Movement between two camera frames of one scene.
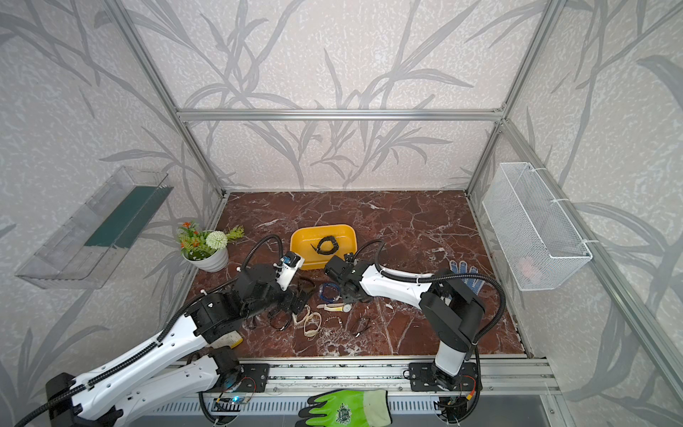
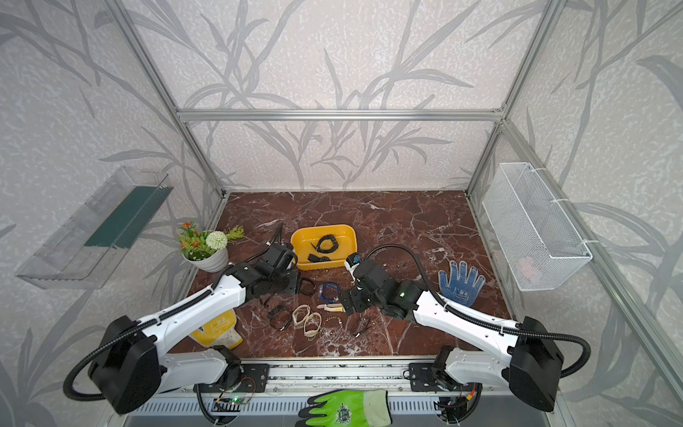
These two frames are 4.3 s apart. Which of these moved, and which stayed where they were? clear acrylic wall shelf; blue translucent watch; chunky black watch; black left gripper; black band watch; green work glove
Moved: chunky black watch; black left gripper
Stayed: green work glove; clear acrylic wall shelf; black band watch; blue translucent watch
